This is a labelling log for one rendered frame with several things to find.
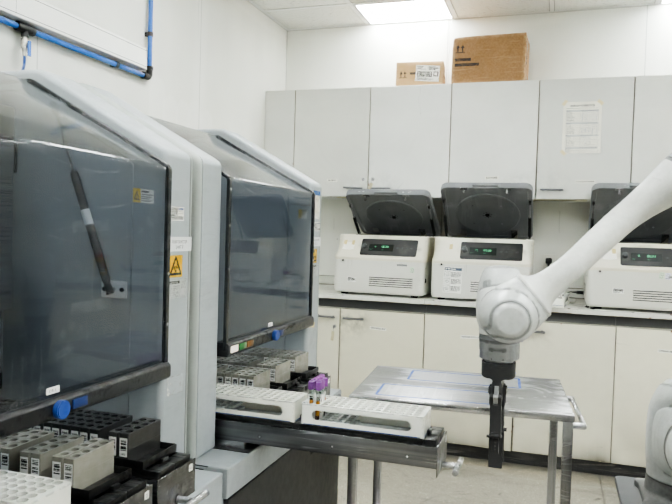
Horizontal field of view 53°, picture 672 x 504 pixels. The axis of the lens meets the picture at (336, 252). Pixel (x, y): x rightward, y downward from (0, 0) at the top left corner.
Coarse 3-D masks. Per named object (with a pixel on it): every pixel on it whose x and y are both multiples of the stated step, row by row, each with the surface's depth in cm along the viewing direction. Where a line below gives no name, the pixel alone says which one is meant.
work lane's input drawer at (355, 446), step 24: (216, 432) 165; (240, 432) 163; (264, 432) 161; (288, 432) 159; (312, 432) 157; (336, 432) 156; (360, 432) 155; (432, 432) 155; (360, 456) 154; (384, 456) 152; (408, 456) 150; (432, 456) 148
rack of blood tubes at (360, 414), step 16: (336, 400) 163; (352, 400) 164; (368, 400) 164; (304, 416) 160; (336, 416) 163; (352, 416) 164; (368, 416) 155; (384, 416) 153; (400, 416) 152; (416, 416) 151; (384, 432) 154; (400, 432) 152; (416, 432) 151
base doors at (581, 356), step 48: (336, 336) 404; (384, 336) 394; (432, 336) 385; (576, 336) 361; (624, 336) 353; (336, 384) 404; (576, 384) 361; (624, 384) 354; (480, 432) 377; (528, 432) 370; (576, 432) 362; (624, 432) 354
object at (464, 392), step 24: (360, 384) 201; (384, 384) 202; (408, 384) 203; (432, 384) 204; (456, 384) 205; (480, 384) 206; (528, 384) 208; (552, 384) 209; (432, 408) 182; (456, 408) 180; (480, 408) 178; (528, 408) 179; (552, 408) 179; (576, 408) 195; (552, 432) 215; (552, 456) 215; (552, 480) 215
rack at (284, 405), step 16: (224, 384) 176; (224, 400) 175; (240, 400) 165; (256, 400) 164; (272, 400) 162; (288, 400) 163; (304, 400) 167; (256, 416) 164; (272, 416) 162; (288, 416) 161
